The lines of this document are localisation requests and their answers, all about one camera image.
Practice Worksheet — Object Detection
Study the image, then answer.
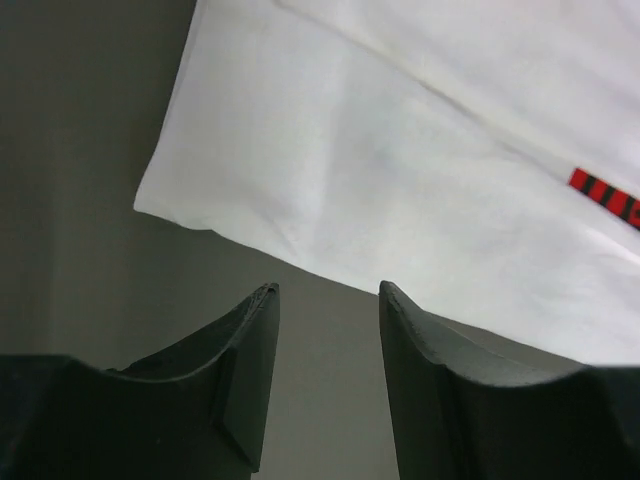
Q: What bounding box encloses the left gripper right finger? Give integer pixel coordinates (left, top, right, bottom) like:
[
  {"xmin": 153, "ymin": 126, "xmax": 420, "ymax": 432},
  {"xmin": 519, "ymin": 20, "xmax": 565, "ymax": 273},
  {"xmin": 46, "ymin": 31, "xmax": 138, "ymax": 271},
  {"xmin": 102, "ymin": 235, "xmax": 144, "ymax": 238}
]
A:
[{"xmin": 379, "ymin": 281, "xmax": 639, "ymax": 479}]

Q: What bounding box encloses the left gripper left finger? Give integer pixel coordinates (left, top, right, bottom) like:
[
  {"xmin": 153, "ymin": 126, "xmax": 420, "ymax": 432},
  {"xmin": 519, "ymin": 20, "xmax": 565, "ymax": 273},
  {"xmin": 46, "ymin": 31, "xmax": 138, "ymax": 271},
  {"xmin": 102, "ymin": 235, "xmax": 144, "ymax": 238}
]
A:
[{"xmin": 1, "ymin": 284, "xmax": 280, "ymax": 479}]

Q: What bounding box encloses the white t-shirt red print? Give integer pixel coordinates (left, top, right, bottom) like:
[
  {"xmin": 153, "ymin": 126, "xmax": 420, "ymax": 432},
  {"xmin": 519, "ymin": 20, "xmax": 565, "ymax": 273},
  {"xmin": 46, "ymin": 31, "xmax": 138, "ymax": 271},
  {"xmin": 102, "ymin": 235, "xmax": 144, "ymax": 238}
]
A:
[{"xmin": 134, "ymin": 1, "xmax": 639, "ymax": 364}]

